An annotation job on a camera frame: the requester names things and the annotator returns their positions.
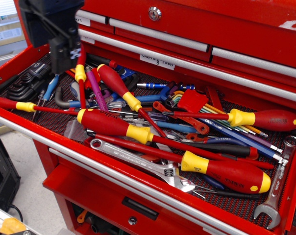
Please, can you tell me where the right red yellow screwdriver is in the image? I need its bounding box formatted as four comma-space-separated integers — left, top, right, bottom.
162, 109, 296, 131

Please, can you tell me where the blue long hex key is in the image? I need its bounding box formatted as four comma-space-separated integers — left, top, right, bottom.
198, 118, 289, 165

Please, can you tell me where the black red slim screwdriver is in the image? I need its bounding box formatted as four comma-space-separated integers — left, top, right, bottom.
185, 142, 259, 160

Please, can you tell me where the blue metal bit driver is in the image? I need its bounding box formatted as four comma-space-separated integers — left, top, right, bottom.
136, 83, 196, 90

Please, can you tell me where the black hex key set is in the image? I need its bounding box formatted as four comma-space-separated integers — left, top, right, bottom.
7, 62, 52, 102

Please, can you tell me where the chrome combination wrench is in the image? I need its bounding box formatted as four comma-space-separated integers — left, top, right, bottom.
254, 136, 296, 230

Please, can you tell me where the magenta pen tool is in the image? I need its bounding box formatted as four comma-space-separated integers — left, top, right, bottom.
86, 67, 108, 111

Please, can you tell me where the white cutting tools label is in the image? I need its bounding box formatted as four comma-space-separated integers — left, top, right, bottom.
140, 54, 175, 70

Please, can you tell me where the upright red yellow screwdriver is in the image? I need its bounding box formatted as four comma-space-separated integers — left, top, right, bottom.
75, 44, 87, 109

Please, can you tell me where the chrome adjustable wrench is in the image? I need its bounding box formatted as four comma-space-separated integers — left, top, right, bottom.
90, 139, 196, 192

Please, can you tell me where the blue precision screwdriver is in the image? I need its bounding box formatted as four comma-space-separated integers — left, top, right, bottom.
41, 74, 59, 107

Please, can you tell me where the silver cabinet lock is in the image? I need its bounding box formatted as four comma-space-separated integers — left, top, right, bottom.
148, 6, 162, 21

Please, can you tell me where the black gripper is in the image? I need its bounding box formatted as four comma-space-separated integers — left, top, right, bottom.
18, 0, 84, 74

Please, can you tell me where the white markers label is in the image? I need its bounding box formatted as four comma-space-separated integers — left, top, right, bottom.
75, 16, 91, 26

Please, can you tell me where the black box on floor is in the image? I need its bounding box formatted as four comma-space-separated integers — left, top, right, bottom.
0, 139, 21, 211

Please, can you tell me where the large central red screwdriver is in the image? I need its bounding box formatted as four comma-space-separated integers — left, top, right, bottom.
77, 109, 274, 169

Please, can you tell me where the large front red screwdriver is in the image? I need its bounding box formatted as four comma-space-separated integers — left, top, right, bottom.
96, 134, 271, 194

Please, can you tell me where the rainbow hex key set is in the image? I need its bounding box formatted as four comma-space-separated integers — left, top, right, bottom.
166, 90, 268, 138

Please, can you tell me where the medium red yellow screwdriver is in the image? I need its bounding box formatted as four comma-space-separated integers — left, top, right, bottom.
97, 64, 166, 138

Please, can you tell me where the red flat stamped wrench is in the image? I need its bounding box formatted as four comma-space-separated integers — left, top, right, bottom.
152, 101, 210, 135

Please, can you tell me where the large black hex key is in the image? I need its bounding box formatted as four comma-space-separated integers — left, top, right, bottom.
54, 86, 70, 109

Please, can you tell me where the red tool chest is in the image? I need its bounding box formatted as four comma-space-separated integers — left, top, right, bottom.
0, 0, 296, 235

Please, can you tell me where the thin red yellow screwdriver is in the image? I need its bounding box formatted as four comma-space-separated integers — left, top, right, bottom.
0, 97, 78, 116

